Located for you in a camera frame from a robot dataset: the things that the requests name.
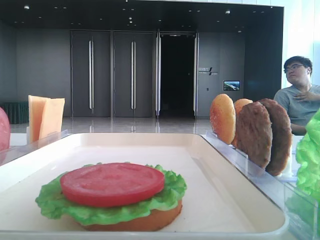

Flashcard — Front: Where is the red tomato slice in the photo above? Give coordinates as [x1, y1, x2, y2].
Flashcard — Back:
[0, 108, 11, 151]
[59, 162, 165, 208]

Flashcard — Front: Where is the front brown meat patty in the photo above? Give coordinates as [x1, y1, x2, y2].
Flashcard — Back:
[236, 101, 273, 169]

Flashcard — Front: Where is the brown meat patty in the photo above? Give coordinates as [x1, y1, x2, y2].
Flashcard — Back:
[236, 101, 273, 169]
[259, 98, 292, 176]

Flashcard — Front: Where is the front orange cheese slice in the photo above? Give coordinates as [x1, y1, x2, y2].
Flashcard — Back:
[39, 98, 65, 139]

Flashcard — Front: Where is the orange cheese slice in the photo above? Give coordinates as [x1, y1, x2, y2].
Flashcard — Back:
[28, 95, 50, 143]
[39, 98, 65, 139]

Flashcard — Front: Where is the rear brown meat patty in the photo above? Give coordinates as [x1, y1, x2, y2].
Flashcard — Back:
[259, 98, 292, 176]

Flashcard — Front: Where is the rear orange cheese slice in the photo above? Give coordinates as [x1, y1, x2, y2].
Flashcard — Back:
[28, 95, 50, 143]

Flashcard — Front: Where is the green lettuce on bun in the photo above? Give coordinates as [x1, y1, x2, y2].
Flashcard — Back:
[35, 164, 187, 228]

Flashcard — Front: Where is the green lettuce leaf in holder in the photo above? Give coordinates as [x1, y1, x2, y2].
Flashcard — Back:
[295, 112, 320, 201]

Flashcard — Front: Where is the front bun slice in holder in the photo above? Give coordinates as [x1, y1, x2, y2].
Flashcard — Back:
[209, 93, 236, 145]

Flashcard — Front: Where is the bun slice in holder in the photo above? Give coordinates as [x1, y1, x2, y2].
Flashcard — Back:
[231, 98, 253, 148]
[209, 93, 236, 145]

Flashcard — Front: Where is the dark double door middle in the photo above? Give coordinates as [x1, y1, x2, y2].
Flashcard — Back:
[114, 32, 155, 118]

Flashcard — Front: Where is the dark double door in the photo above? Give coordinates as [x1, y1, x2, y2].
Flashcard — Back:
[70, 31, 111, 118]
[114, 32, 155, 118]

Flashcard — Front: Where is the rear bun slice in holder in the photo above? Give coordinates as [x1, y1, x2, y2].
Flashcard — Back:
[231, 98, 253, 148]

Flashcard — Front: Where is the dark double door left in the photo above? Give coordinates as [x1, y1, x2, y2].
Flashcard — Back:
[70, 31, 111, 118]

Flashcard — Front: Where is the bottom bun on tray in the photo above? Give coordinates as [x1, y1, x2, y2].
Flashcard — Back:
[74, 199, 183, 232]

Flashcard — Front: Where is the beige plastic tray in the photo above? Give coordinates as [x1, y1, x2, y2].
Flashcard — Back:
[0, 133, 289, 240]

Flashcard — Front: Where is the white patty pusher block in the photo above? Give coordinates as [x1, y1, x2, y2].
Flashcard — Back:
[279, 151, 297, 178]

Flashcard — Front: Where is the green covered table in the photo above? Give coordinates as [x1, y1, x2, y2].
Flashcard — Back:
[0, 101, 29, 124]

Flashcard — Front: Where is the seated man grey shirt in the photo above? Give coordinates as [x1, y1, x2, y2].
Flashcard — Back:
[273, 55, 320, 136]

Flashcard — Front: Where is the small wall screen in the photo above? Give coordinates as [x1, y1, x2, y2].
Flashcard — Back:
[223, 80, 241, 91]

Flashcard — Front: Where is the clear bun holder rail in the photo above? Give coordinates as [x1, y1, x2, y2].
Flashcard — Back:
[201, 130, 249, 177]

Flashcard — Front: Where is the clear cheese holder rail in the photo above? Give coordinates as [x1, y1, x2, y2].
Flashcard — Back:
[0, 129, 70, 166]

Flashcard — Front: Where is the clear patty holder rail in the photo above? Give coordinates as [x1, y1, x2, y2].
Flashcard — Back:
[247, 149, 320, 240]

